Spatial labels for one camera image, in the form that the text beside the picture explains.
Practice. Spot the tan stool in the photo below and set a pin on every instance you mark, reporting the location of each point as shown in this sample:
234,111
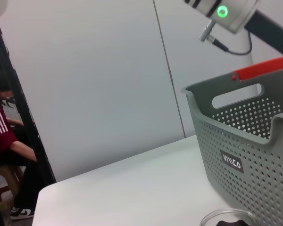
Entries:
9,174

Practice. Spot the grey perforated storage bin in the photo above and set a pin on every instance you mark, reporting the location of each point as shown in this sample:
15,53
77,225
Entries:
245,150

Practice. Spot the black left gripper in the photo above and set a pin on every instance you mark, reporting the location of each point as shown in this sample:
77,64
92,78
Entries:
273,35

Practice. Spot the glass teacup with black holder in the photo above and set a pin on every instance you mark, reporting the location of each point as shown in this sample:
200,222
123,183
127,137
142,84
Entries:
226,217

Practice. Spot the black metal rack post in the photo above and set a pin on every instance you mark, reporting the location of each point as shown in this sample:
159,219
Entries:
30,131

